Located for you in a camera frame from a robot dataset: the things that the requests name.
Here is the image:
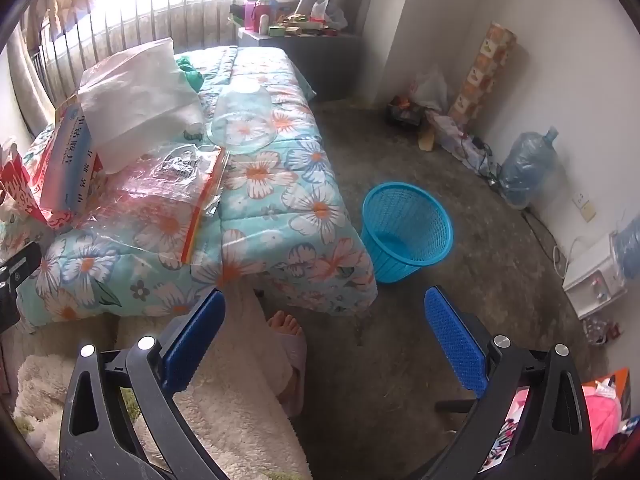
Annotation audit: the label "blue plastic basket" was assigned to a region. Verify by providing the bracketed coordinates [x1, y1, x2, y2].
[361, 182, 454, 283]

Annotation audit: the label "white water dispenser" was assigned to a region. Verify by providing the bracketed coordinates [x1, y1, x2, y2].
[562, 234, 628, 318]

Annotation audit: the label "red white paper packet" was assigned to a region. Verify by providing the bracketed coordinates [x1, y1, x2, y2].
[0, 150, 76, 231]

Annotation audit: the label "floral turquoise blanket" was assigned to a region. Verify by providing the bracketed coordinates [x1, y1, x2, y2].
[0, 46, 378, 333]

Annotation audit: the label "white fluffy pants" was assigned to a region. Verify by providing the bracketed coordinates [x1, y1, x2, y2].
[12, 280, 311, 480]

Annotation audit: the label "metal balcony railing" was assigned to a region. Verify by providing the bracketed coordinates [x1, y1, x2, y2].
[30, 0, 236, 111]

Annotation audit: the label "clear plastic container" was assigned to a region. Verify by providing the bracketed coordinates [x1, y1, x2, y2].
[206, 80, 278, 153]

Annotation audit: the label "red bottle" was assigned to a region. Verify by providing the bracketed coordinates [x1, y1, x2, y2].
[255, 0, 275, 31]

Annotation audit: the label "white plastic bag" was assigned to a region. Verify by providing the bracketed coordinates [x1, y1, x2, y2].
[410, 70, 449, 113]
[311, 0, 348, 31]

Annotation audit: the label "black box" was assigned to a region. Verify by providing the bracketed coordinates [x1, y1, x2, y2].
[387, 95, 426, 128]

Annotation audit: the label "beige curtain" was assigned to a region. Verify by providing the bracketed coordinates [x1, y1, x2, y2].
[7, 25, 56, 136]

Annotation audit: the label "pink cloth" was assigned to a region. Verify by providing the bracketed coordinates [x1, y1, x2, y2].
[585, 385, 623, 453]

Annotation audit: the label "blue dispenser water jug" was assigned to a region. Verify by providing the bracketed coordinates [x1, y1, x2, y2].
[611, 217, 640, 281]

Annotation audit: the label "clear plastic zip bag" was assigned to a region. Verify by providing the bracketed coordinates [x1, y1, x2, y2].
[75, 144, 231, 263]

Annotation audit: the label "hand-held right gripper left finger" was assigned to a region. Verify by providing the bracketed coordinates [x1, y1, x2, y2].
[59, 287, 228, 480]

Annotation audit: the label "black cable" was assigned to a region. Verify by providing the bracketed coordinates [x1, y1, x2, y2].
[475, 135, 556, 241]

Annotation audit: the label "pile of small packets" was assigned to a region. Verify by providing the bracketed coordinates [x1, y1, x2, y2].
[280, 10, 346, 38]

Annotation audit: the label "patterned paper roll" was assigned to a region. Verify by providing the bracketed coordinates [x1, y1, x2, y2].
[447, 21, 518, 128]

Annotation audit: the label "blue white tissue pack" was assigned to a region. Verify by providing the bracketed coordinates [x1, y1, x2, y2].
[39, 105, 106, 211]

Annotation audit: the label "wall outlet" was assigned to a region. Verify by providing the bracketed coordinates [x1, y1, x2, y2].
[572, 192, 597, 221]

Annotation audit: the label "white power cable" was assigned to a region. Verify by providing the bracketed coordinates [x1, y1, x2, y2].
[552, 237, 596, 281]

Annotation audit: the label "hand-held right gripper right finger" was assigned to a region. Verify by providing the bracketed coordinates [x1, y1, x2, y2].
[424, 285, 593, 480]

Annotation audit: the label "green plastic bag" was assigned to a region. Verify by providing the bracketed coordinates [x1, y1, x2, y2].
[175, 54, 203, 92]

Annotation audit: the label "orange box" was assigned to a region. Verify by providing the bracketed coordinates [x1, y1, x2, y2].
[582, 367, 632, 411]

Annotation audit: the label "grey cabinet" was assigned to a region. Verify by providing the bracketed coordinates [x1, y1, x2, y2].
[237, 27, 363, 103]

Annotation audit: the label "white power strip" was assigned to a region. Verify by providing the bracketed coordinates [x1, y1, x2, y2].
[462, 135, 496, 166]

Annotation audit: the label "person's foot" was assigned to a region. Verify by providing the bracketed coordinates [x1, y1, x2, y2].
[266, 310, 303, 403]

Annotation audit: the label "clear snack bag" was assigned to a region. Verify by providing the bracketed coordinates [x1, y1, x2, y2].
[582, 315, 623, 346]

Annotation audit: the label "printed white packet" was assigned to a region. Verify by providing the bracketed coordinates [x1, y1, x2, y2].
[430, 112, 473, 156]

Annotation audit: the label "lilac slipper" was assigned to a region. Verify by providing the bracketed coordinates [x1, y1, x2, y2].
[277, 332, 308, 418]

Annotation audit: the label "empty blue water jug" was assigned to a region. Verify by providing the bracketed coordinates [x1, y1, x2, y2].
[499, 126, 560, 210]

